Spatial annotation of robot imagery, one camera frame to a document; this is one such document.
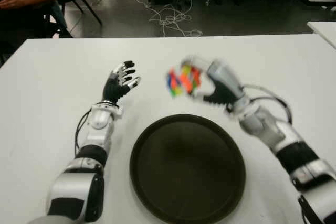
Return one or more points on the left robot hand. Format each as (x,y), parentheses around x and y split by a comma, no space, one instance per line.
(113,90)

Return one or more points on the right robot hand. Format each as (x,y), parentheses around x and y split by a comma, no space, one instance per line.
(225,82)

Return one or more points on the person bare hand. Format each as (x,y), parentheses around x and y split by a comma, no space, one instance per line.
(10,1)

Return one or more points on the multicolour Rubik's cube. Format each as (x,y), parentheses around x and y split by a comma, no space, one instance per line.
(181,81)

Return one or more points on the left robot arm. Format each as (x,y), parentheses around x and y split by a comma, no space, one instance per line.
(98,121)

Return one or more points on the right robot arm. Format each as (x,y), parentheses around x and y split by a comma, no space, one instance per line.
(296,153)

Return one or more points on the dark brown round plate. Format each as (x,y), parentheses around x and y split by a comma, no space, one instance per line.
(187,169)

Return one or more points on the white side table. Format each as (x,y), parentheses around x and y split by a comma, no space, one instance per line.
(325,31)

